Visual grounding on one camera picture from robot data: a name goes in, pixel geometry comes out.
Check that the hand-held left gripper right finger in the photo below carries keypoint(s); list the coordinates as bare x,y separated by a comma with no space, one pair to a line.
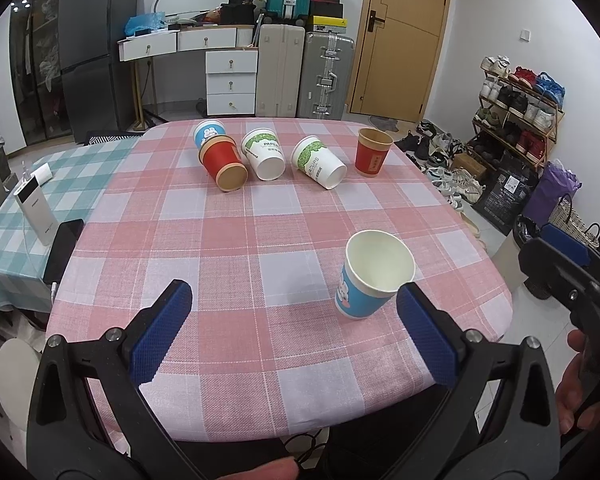
426,336

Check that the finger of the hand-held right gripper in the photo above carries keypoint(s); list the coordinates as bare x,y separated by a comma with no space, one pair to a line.
547,266
566,241

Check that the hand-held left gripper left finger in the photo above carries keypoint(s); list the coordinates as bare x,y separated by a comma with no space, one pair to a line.
161,332

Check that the blue paper cup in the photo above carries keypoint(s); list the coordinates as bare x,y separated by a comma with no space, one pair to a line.
372,280
206,132

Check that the red paper cup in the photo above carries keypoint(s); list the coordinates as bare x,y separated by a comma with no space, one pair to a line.
223,166
373,154

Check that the white green-print paper cup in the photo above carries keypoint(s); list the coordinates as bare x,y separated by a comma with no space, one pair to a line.
263,154
320,161

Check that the person's right hand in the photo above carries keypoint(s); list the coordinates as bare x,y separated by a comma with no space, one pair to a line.
572,390

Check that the person's left hand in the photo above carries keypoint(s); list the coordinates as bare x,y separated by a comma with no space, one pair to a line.
260,472

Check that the woven basket bag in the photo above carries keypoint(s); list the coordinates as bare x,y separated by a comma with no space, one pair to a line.
572,220

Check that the black trash bin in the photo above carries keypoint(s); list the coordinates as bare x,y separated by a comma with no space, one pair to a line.
527,232

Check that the purple plastic bag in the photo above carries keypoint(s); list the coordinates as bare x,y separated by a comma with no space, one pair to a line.
555,191

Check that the black printed bag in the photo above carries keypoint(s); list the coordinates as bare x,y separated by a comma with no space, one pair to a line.
507,195

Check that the small cardboard box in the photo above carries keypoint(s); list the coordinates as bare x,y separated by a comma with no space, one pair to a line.
467,162

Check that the black phone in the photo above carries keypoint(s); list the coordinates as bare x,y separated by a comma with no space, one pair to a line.
62,252

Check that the shoe rack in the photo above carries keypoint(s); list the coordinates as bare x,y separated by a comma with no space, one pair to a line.
517,115

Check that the pink checked tablecloth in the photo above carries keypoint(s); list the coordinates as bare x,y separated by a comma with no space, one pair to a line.
260,240

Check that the row of shoes on rack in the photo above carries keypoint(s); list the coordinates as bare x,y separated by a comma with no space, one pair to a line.
522,105

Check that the pile of shoes on floor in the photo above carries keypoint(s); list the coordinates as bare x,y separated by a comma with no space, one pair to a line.
442,165

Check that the white power bank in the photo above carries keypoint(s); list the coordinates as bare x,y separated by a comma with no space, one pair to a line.
34,207

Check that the green checked tablecloth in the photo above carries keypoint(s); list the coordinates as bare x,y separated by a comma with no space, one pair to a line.
30,195

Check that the striped floor mat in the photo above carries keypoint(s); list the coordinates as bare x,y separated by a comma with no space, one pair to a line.
107,136

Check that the grey floor cloth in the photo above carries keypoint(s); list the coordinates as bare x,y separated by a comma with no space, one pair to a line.
386,122

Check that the wooden door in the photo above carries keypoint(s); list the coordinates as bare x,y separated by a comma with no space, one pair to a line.
402,40

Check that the white drawer unit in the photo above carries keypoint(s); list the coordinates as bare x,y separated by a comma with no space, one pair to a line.
231,82

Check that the silver suitcase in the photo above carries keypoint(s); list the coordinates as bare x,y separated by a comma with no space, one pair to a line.
326,76

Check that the beige suitcase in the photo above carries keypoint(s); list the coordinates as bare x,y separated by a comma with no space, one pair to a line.
281,70

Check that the white dressing desk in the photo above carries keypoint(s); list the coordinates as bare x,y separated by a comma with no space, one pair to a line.
180,40

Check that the dark grey refrigerator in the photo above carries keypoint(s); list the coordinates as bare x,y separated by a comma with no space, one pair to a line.
96,45

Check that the glass door cabinet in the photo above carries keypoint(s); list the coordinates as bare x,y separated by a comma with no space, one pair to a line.
35,60

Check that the blue plastic bag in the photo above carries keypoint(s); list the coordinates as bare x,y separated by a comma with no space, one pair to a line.
145,22

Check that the arched mirror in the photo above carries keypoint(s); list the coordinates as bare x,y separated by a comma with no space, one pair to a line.
192,0

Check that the stack of shoe boxes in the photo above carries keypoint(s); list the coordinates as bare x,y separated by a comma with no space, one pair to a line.
327,5

